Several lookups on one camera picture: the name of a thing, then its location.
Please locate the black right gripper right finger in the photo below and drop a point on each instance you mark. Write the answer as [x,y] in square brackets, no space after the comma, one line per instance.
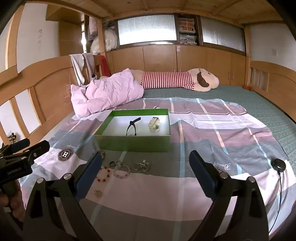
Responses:
[249,218]

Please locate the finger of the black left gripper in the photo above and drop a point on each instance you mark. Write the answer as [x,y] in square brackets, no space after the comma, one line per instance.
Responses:
[16,147]
[35,151]

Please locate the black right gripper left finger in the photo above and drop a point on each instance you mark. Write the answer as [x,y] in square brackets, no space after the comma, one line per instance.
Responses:
[42,219]

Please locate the black wrist watch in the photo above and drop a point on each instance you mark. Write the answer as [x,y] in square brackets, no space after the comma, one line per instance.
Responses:
[132,124]

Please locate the left human hand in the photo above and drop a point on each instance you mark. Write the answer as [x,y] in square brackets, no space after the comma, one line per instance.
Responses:
[16,202]

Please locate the wooden headboard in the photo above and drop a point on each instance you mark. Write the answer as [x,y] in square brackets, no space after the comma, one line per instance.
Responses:
[48,83]

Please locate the black round puck device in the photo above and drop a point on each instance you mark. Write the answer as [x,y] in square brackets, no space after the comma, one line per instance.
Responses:
[278,165]

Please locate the green cardboard box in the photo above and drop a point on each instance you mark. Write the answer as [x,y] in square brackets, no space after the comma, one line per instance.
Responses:
[153,131]

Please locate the pink folded quilt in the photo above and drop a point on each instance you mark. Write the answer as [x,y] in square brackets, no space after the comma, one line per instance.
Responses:
[102,94]

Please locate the plaid bed sheet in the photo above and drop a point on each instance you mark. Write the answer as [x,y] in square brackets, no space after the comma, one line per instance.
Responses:
[167,202]

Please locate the green mattress cover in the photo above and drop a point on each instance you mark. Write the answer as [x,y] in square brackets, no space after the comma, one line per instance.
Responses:
[280,124]

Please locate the hanging grey clothes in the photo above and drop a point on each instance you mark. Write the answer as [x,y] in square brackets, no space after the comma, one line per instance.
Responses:
[78,61]

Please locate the red garment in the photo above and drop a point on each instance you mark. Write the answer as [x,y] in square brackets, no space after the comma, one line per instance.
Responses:
[103,67]

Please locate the wooden footboard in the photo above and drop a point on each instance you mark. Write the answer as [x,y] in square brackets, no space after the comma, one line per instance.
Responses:
[274,82]

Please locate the striped plush doll pillow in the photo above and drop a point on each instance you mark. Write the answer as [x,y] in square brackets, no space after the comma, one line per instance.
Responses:
[197,79]

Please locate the stacked folded linens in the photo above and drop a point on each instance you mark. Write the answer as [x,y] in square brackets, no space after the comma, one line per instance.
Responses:
[187,31]

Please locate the wooden wall cabinets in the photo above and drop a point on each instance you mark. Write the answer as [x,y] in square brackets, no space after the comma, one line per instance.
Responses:
[229,67]

